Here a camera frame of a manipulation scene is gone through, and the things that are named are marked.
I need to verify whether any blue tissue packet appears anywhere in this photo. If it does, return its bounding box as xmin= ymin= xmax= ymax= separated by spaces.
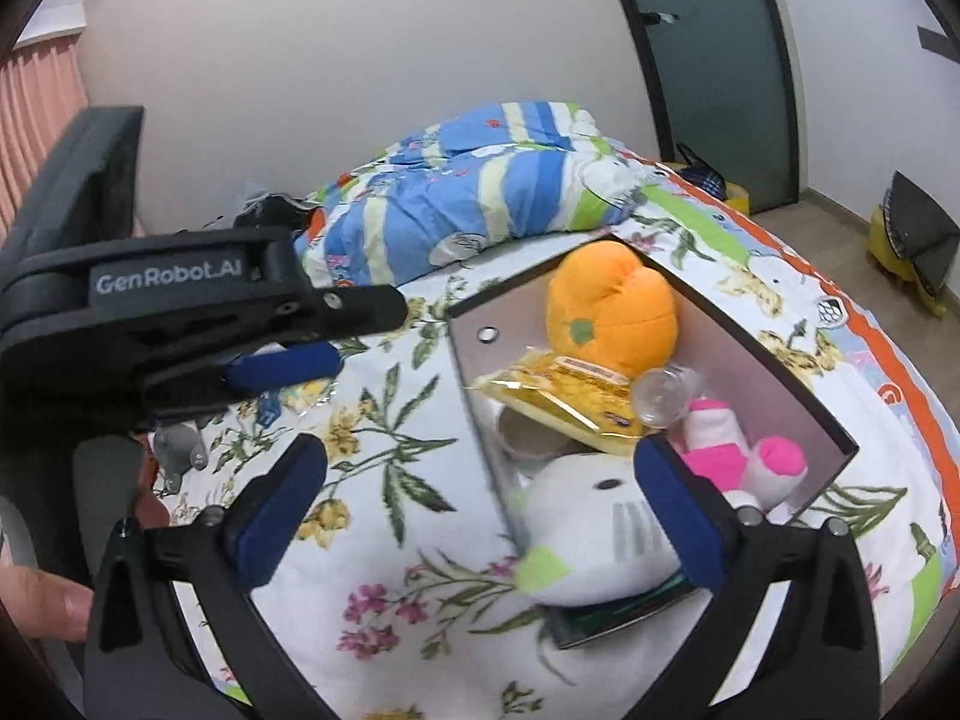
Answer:
xmin=256 ymin=392 xmax=283 ymax=429

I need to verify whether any grey white animal plush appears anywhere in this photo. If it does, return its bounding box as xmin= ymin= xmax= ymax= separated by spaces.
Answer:
xmin=151 ymin=424 xmax=208 ymax=494

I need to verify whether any clear plastic bottle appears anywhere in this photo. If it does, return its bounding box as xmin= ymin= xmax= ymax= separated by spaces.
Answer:
xmin=631 ymin=364 xmax=704 ymax=431

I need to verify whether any yellow snack package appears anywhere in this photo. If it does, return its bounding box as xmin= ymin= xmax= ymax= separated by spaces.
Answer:
xmin=470 ymin=348 xmax=646 ymax=457

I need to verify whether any orange pumpkin plush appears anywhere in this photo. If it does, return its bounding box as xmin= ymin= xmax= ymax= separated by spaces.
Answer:
xmin=545 ymin=241 xmax=679 ymax=379

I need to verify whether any person's hand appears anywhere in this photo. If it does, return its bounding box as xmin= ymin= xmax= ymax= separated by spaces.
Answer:
xmin=0 ymin=566 xmax=93 ymax=642

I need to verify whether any black clothing pile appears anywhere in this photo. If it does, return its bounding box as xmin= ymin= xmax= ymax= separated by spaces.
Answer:
xmin=233 ymin=192 xmax=319 ymax=232

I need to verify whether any striped cartoon bed sheet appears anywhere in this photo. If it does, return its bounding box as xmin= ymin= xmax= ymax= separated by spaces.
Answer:
xmin=617 ymin=149 xmax=958 ymax=674

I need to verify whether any pink curtain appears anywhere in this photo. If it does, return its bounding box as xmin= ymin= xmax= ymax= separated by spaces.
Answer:
xmin=0 ymin=36 xmax=88 ymax=238

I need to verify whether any white pink kitty plush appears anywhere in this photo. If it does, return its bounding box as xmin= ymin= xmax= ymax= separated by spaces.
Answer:
xmin=502 ymin=397 xmax=811 ymax=610

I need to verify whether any white floral blanket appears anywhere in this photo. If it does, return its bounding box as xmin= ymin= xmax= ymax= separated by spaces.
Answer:
xmin=167 ymin=227 xmax=947 ymax=720

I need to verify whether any black storage box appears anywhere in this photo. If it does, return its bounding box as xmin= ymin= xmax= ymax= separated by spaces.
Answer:
xmin=448 ymin=236 xmax=857 ymax=650

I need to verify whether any blue striped quilt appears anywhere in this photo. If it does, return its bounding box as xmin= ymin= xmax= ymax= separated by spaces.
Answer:
xmin=295 ymin=101 xmax=649 ymax=286

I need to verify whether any black yellow dustpan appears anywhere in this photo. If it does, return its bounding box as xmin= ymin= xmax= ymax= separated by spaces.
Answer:
xmin=866 ymin=171 xmax=958 ymax=319

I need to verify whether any blue checked bag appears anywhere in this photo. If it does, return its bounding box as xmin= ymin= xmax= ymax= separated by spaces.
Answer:
xmin=675 ymin=142 xmax=727 ymax=202

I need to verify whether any green glass door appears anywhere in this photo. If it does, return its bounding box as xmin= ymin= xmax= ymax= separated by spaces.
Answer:
xmin=620 ymin=0 xmax=800 ymax=213

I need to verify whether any grey wall switch plate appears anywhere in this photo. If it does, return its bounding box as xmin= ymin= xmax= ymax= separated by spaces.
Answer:
xmin=918 ymin=26 xmax=960 ymax=64

